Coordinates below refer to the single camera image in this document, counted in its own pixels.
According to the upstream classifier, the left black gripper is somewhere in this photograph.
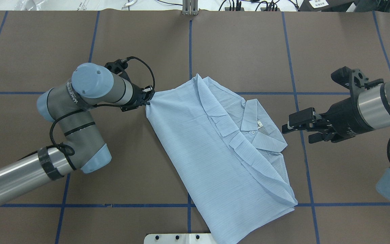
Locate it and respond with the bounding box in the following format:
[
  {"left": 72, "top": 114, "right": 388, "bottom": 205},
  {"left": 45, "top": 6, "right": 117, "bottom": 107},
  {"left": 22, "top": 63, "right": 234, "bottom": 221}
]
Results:
[{"left": 121, "top": 85, "right": 155, "bottom": 112}]

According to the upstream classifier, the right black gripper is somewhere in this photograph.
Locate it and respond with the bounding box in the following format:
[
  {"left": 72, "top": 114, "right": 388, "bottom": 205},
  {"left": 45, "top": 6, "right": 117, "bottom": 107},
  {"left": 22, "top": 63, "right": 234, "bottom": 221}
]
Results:
[{"left": 282, "top": 98, "right": 373, "bottom": 144}]

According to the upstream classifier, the light blue button shirt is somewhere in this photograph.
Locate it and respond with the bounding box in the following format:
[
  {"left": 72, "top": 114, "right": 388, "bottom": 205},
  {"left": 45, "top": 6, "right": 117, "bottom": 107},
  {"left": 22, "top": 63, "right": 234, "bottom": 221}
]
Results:
[{"left": 146, "top": 75, "right": 298, "bottom": 244}]

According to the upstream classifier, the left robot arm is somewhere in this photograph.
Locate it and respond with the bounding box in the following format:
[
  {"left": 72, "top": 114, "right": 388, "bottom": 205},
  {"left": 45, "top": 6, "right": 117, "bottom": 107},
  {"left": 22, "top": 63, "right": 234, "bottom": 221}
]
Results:
[{"left": 0, "top": 57, "right": 156, "bottom": 206}]

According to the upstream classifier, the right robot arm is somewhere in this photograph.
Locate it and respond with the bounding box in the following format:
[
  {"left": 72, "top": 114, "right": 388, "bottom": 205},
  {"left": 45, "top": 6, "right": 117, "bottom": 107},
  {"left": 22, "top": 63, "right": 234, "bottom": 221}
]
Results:
[{"left": 281, "top": 66, "right": 390, "bottom": 201}]

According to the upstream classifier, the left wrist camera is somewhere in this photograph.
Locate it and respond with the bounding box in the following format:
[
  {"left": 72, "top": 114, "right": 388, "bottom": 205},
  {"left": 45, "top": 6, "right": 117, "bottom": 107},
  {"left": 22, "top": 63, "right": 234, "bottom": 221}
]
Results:
[{"left": 104, "top": 59, "right": 128, "bottom": 77}]

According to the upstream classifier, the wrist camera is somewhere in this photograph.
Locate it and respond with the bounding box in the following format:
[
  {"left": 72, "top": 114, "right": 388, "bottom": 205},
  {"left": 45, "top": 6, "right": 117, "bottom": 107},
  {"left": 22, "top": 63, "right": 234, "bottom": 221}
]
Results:
[
  {"left": 330, "top": 66, "right": 384, "bottom": 90},
  {"left": 104, "top": 59, "right": 128, "bottom": 77}
]

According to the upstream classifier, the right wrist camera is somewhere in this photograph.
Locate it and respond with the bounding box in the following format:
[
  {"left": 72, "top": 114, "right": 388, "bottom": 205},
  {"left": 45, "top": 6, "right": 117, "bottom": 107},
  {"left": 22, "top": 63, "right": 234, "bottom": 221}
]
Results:
[{"left": 330, "top": 66, "right": 384, "bottom": 90}]

